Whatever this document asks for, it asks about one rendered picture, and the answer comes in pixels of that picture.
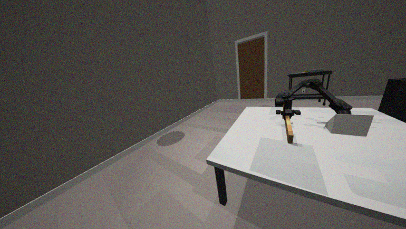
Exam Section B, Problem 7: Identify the wooden board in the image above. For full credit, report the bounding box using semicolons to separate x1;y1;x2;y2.
285;116;294;144

